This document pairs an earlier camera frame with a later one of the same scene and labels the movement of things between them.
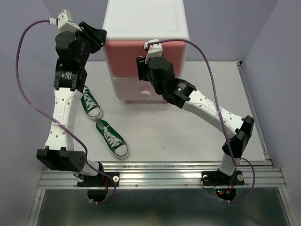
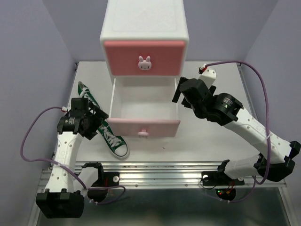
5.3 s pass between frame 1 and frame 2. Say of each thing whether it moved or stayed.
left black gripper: moved
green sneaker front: stayed
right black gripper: moved
